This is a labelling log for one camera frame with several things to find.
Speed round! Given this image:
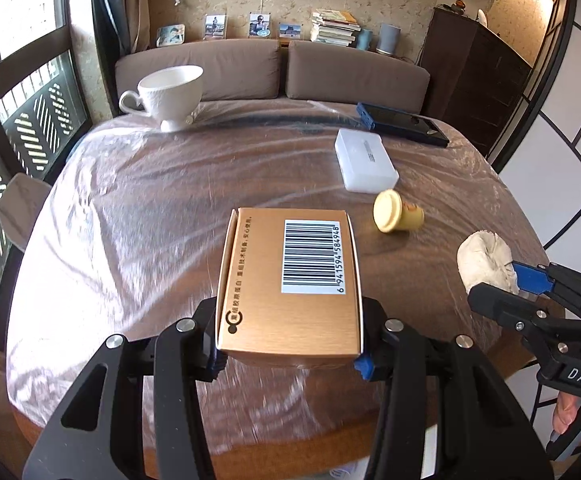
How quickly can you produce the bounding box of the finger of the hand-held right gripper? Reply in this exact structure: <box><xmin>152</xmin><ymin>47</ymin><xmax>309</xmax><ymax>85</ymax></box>
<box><xmin>467</xmin><ymin>282</ymin><xmax>579</xmax><ymax>361</ymax></box>
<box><xmin>511</xmin><ymin>260</ymin><xmax>581</xmax><ymax>326</ymax></box>

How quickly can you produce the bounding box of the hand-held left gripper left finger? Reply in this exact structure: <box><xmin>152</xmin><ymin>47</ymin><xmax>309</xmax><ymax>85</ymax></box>
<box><xmin>23</xmin><ymin>297</ymin><xmax>228</xmax><ymax>480</ymax></box>

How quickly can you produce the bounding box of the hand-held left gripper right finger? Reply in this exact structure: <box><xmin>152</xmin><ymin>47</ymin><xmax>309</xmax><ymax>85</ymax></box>
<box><xmin>355</xmin><ymin>296</ymin><xmax>556</xmax><ymax>480</ymax></box>

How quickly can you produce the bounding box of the white paper towel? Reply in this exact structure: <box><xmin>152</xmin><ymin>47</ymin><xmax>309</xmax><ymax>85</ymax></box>
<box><xmin>457</xmin><ymin>230</ymin><xmax>521</xmax><ymax>295</ymax></box>

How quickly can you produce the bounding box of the golden cardboard box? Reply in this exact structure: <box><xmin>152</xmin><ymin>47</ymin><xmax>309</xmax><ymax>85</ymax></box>
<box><xmin>215</xmin><ymin>207</ymin><xmax>364</xmax><ymax>367</ymax></box>

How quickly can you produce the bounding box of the person's right hand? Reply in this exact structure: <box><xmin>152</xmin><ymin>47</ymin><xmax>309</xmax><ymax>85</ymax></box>
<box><xmin>552</xmin><ymin>390</ymin><xmax>581</xmax><ymax>441</ymax></box>

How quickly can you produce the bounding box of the small yellow lidded cup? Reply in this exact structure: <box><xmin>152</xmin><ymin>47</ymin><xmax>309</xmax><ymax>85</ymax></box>
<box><xmin>373</xmin><ymin>189</ymin><xmax>425</xmax><ymax>234</ymax></box>

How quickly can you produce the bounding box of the clear plastic table cover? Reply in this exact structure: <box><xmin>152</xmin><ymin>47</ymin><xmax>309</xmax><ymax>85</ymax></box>
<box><xmin>5</xmin><ymin>97</ymin><xmax>546</xmax><ymax>456</ymax></box>

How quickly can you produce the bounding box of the round wooden table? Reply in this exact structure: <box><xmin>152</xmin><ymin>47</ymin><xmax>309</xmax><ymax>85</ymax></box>
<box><xmin>5</xmin><ymin>97</ymin><xmax>546</xmax><ymax>480</ymax></box>

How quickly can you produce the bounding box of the white panel sliding door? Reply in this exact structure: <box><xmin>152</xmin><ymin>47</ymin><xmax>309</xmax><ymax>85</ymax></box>
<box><xmin>488</xmin><ymin>0</ymin><xmax>581</xmax><ymax>411</ymax></box>

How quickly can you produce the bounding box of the white plastic box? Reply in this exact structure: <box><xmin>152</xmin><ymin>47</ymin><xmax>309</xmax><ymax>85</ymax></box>
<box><xmin>334</xmin><ymin>128</ymin><xmax>400</xmax><ymax>194</ymax></box>

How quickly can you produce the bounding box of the dark blue flat case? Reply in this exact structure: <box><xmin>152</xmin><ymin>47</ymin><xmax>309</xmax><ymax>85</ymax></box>
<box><xmin>355</xmin><ymin>102</ymin><xmax>450</xmax><ymax>149</ymax></box>

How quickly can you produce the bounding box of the dark wooden cabinet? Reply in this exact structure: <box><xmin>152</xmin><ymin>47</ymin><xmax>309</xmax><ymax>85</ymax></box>
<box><xmin>421</xmin><ymin>5</ymin><xmax>534</xmax><ymax>156</ymax></box>

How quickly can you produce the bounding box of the beige stool seat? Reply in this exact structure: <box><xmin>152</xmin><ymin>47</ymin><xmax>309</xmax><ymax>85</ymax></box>
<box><xmin>0</xmin><ymin>172</ymin><xmax>54</xmax><ymax>253</ymax></box>

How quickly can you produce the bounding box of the white teacup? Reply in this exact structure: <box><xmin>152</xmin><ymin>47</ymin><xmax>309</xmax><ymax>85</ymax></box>
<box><xmin>119</xmin><ymin>65</ymin><xmax>204</xmax><ymax>133</ymax></box>

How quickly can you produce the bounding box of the brown sofa back cushion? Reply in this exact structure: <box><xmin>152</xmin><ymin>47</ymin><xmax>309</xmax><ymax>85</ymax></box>
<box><xmin>285</xmin><ymin>40</ymin><xmax>431</xmax><ymax>111</ymax></box>
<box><xmin>115</xmin><ymin>37</ymin><xmax>281</xmax><ymax>111</ymax></box>

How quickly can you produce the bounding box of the lattice window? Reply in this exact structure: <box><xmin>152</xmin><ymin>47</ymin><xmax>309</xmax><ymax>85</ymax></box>
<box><xmin>0</xmin><ymin>0</ymin><xmax>94</xmax><ymax>331</ymax></box>

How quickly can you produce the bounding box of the grey speaker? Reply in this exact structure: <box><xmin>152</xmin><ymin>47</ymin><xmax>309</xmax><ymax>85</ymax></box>
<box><xmin>375</xmin><ymin>22</ymin><xmax>401</xmax><ymax>56</ymax></box>

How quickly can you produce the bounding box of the stack of books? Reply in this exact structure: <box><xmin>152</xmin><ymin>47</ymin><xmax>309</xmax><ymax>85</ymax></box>
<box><xmin>311</xmin><ymin>8</ymin><xmax>361</xmax><ymax>47</ymax></box>

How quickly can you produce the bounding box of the beige curtain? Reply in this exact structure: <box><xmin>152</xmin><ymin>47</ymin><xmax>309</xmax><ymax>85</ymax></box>
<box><xmin>93</xmin><ymin>0</ymin><xmax>148</xmax><ymax>53</ymax></box>

